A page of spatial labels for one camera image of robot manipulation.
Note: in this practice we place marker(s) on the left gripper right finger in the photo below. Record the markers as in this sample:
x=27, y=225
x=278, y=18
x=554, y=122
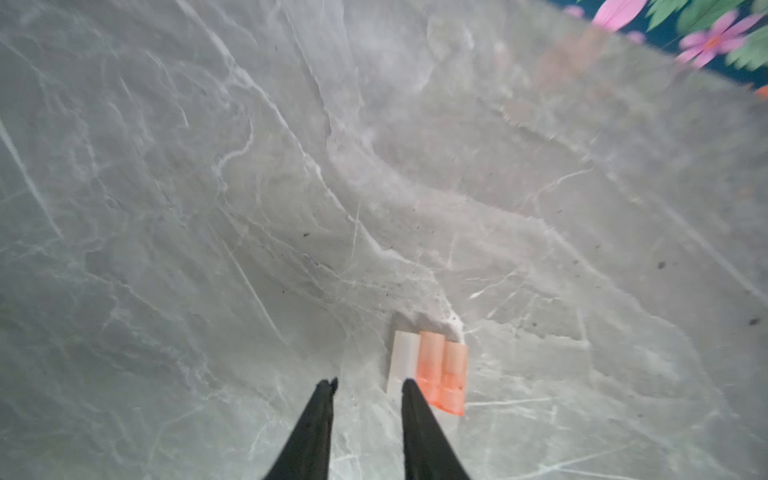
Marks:
x=428, y=454

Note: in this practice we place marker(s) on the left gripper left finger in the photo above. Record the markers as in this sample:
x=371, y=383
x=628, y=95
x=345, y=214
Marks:
x=306, y=454

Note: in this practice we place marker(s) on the translucent white cap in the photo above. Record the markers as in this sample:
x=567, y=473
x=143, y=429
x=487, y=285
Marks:
x=403, y=362

